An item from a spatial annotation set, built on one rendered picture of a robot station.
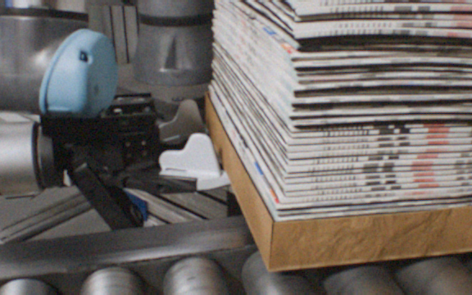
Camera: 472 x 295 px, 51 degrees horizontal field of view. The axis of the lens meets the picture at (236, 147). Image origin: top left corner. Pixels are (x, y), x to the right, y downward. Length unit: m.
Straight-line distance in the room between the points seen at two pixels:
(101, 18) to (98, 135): 0.69
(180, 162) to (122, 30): 0.66
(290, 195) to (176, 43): 0.46
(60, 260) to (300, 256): 0.19
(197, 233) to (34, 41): 0.21
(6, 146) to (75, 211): 1.12
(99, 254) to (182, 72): 0.39
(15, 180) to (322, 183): 0.31
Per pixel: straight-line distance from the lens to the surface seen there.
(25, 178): 0.53
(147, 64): 0.77
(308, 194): 0.35
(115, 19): 1.15
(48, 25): 0.44
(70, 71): 0.42
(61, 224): 1.61
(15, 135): 0.53
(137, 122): 0.51
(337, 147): 0.34
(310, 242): 0.36
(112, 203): 0.55
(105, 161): 0.54
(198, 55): 0.76
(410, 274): 0.44
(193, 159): 0.50
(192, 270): 0.40
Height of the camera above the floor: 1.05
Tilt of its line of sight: 25 degrees down
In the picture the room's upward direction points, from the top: straight up
